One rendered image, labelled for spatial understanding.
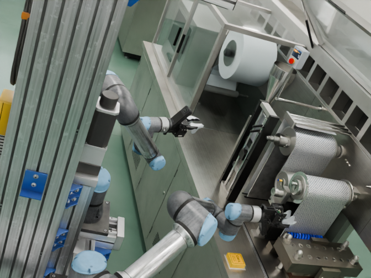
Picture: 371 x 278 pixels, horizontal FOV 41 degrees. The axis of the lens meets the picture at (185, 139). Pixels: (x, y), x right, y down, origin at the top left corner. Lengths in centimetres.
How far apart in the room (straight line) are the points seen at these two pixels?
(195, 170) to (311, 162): 64
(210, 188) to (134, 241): 101
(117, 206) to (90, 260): 191
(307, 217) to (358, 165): 37
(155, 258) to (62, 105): 64
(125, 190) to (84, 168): 208
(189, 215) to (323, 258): 80
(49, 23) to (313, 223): 155
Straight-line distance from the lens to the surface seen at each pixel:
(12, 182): 178
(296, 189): 230
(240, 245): 239
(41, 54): 151
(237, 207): 217
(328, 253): 245
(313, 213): 239
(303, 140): 243
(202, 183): 265
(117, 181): 393
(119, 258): 334
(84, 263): 180
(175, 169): 298
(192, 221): 184
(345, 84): 273
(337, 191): 238
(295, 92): 307
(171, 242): 182
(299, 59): 256
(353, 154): 257
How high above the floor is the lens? 235
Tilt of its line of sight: 29 degrees down
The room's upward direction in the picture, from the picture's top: 23 degrees clockwise
